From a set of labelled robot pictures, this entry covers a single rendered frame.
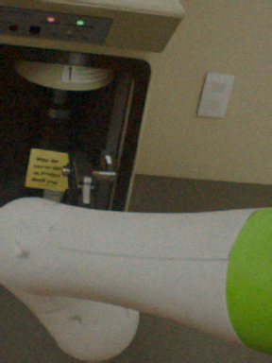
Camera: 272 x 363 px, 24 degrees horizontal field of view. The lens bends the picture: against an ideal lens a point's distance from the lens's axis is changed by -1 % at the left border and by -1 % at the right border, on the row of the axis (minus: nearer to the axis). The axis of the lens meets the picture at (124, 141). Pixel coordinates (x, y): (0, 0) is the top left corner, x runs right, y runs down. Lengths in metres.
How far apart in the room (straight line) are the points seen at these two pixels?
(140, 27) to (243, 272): 0.56
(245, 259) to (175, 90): 1.13
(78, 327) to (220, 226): 0.30
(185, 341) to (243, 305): 0.72
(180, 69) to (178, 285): 1.08
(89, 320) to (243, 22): 0.97
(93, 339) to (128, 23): 0.44
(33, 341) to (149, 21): 0.56
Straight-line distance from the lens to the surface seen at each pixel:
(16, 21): 0.96
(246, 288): 0.47
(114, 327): 0.77
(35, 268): 0.66
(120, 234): 0.58
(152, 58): 1.07
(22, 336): 1.14
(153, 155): 1.65
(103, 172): 1.08
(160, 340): 1.18
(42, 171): 1.13
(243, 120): 1.66
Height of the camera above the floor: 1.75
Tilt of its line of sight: 27 degrees down
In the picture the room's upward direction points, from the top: 11 degrees clockwise
